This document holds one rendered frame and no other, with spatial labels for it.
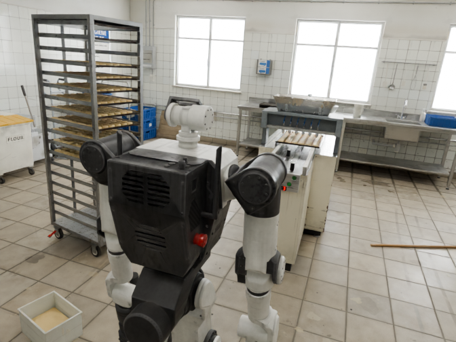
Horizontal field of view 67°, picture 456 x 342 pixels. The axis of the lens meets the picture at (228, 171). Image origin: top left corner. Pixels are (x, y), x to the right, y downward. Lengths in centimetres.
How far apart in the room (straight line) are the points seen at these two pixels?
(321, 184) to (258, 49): 380
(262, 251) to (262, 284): 11
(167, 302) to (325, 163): 253
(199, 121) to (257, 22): 583
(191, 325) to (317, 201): 237
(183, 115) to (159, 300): 48
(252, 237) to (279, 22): 585
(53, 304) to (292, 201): 175
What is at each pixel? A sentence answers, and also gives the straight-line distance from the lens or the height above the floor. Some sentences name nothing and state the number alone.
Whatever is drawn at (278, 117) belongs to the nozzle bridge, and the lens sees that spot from 333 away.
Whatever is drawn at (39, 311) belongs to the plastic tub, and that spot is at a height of 8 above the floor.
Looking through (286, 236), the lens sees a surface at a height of 32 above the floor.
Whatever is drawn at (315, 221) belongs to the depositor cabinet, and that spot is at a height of 18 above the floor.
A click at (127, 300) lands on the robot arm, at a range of 131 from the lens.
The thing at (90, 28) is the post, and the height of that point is 173.
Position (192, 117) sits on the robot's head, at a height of 145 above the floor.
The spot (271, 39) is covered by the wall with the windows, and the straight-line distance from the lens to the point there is 657.
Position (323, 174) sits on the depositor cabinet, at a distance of 330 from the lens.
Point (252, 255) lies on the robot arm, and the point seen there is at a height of 113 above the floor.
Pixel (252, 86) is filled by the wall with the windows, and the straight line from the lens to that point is 663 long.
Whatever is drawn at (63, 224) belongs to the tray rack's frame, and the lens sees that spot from 336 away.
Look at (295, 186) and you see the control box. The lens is 260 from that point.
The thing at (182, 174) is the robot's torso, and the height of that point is 136.
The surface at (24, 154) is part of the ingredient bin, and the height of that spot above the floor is 30.
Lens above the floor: 159
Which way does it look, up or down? 18 degrees down
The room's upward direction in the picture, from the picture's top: 4 degrees clockwise
